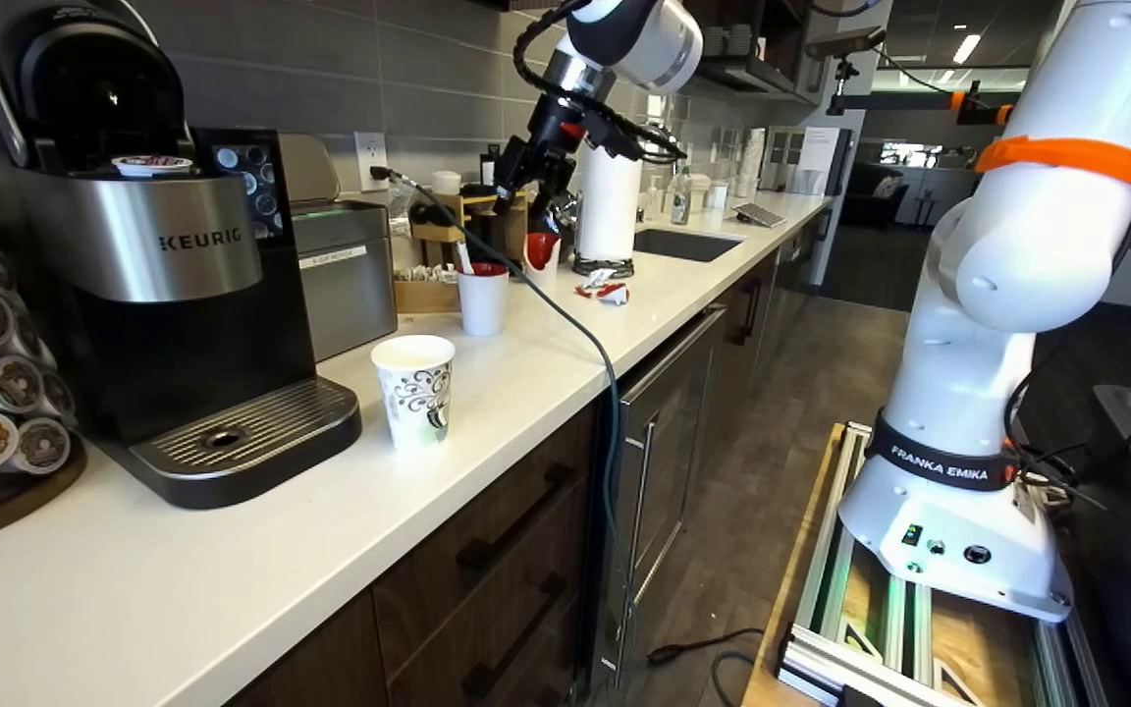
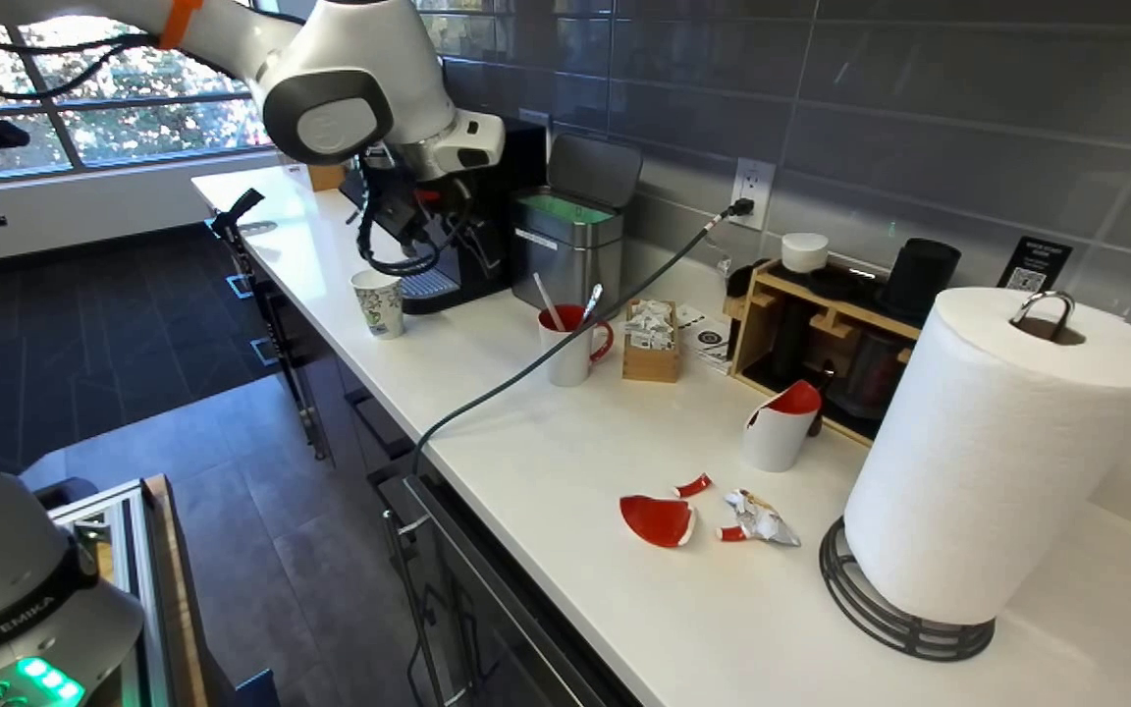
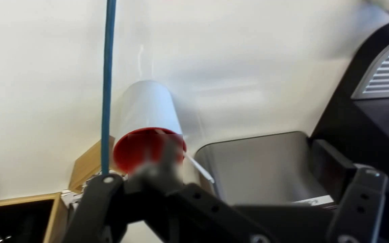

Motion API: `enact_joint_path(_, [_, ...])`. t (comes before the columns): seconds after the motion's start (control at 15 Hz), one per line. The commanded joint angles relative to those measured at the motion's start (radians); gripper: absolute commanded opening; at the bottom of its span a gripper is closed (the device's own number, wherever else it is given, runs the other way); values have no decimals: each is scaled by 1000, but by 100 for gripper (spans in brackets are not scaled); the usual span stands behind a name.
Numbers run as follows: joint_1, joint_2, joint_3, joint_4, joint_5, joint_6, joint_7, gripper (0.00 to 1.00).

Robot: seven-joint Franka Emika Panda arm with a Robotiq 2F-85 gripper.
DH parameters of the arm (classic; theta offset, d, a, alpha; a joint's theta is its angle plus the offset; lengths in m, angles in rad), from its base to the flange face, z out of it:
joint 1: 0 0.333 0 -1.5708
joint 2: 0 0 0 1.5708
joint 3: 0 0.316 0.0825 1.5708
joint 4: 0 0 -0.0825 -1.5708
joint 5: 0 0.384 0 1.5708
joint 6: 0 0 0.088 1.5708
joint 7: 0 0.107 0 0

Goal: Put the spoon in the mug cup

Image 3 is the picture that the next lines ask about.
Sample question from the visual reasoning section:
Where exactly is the stainless steel bin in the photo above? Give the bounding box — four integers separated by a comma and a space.
194, 131, 336, 208

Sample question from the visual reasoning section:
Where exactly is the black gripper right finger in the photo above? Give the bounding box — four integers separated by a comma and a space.
325, 164, 389, 243

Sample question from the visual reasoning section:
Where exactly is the white mug with red inside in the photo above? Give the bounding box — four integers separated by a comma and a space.
113, 80, 190, 176

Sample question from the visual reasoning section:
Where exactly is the wooden countertop organizer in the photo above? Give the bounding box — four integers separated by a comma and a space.
0, 191, 78, 243

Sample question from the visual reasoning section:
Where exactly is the black Keurig coffee machine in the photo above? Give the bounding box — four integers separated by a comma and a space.
309, 19, 389, 181

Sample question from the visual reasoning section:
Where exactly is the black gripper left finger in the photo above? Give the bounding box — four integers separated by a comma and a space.
61, 140, 268, 243

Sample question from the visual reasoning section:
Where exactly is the long blue cable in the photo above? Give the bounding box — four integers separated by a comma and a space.
99, 0, 119, 176

